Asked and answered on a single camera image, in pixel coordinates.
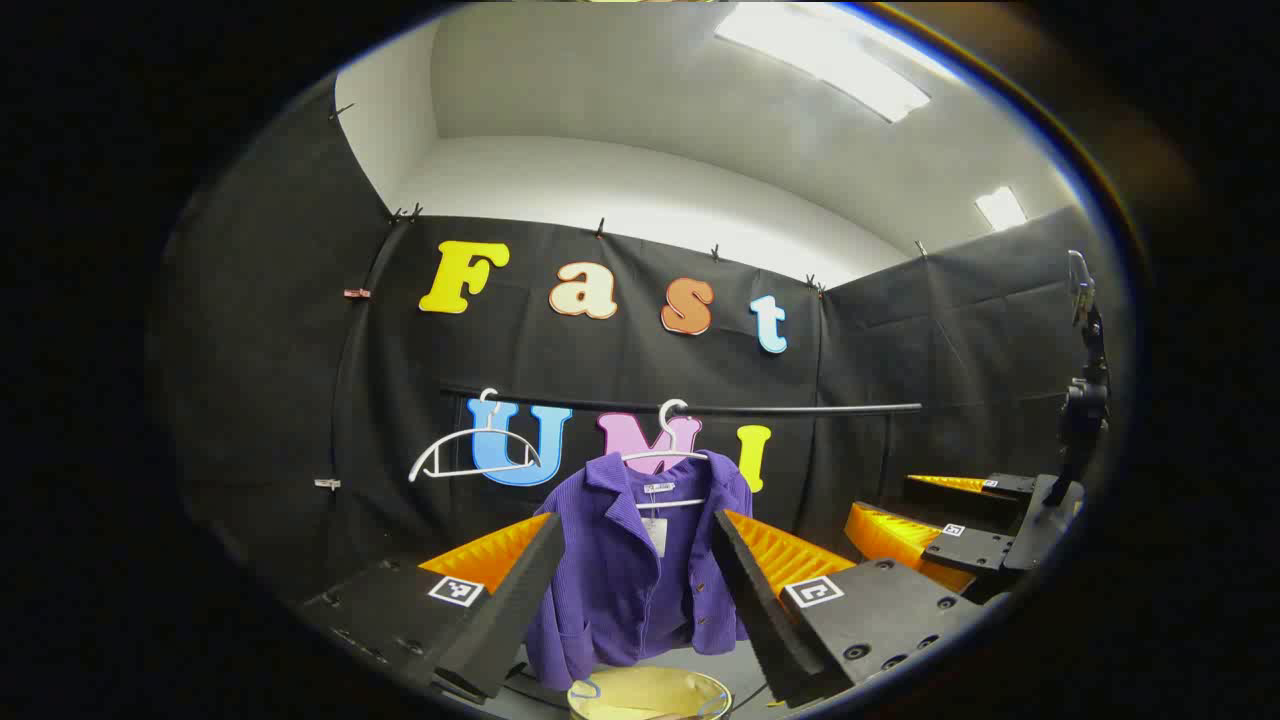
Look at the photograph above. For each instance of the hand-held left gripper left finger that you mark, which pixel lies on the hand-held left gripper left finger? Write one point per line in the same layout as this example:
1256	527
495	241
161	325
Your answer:
510	610

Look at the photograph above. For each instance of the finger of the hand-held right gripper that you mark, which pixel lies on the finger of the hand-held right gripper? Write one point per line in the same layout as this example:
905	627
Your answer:
960	498
975	550

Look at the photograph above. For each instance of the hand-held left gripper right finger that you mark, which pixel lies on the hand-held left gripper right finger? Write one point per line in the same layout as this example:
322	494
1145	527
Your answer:
760	610

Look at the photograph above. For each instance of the purple ribbed jacket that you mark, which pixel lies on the purple ribbed jacket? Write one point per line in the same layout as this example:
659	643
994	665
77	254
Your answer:
610	560

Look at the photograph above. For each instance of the cream laundry hamper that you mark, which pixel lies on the cream laundry hamper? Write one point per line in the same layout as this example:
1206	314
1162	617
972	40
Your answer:
640	692

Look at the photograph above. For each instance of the white plastic hanger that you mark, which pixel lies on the white plastic hanger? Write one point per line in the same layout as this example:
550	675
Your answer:
665	453
487	430

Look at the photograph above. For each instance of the black clothes rack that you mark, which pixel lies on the black clothes rack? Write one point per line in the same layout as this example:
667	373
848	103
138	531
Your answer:
800	409

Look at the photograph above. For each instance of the small ceiling light panel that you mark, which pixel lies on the small ceiling light panel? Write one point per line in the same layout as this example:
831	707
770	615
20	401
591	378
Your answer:
1000	208

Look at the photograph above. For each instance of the black backdrop cloth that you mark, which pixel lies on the black backdrop cloth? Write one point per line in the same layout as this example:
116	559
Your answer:
600	360

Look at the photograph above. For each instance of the large ceiling light panel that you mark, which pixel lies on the large ceiling light panel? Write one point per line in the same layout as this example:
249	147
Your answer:
830	60

